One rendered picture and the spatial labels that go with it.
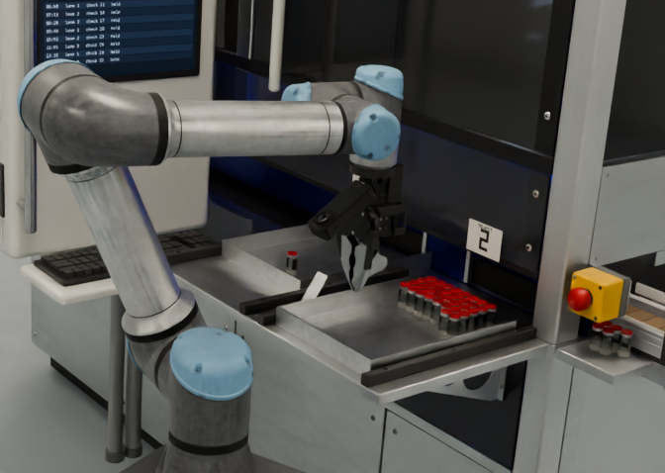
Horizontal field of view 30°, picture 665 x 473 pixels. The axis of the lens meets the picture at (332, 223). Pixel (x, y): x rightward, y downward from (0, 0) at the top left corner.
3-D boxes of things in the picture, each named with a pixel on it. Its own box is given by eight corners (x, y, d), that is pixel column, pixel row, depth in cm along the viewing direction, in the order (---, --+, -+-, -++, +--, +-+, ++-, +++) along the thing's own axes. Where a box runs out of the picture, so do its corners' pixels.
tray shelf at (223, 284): (334, 233, 277) (335, 225, 276) (575, 344, 226) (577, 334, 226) (148, 268, 248) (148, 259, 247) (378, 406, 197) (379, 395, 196)
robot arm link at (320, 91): (312, 94, 178) (378, 91, 183) (278, 77, 187) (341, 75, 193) (309, 146, 181) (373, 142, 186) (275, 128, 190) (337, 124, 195)
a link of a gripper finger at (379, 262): (389, 292, 202) (394, 238, 199) (361, 299, 199) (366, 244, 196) (377, 286, 205) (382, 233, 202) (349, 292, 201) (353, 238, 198)
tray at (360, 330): (417, 291, 241) (419, 274, 240) (514, 338, 222) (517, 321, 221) (275, 324, 220) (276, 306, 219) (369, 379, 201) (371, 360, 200)
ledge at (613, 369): (606, 341, 229) (607, 332, 228) (663, 368, 219) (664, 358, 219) (555, 357, 220) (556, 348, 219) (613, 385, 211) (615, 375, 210)
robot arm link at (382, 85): (341, 63, 192) (389, 62, 196) (336, 133, 196) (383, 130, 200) (367, 74, 186) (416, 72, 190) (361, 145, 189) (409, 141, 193)
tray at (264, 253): (349, 231, 273) (350, 216, 272) (430, 268, 254) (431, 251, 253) (221, 255, 252) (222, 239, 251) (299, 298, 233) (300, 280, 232)
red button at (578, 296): (577, 304, 214) (580, 282, 213) (595, 311, 212) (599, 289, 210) (563, 308, 212) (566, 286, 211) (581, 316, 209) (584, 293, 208)
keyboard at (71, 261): (195, 236, 284) (195, 227, 283) (229, 255, 274) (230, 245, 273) (33, 265, 260) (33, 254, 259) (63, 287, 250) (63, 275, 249)
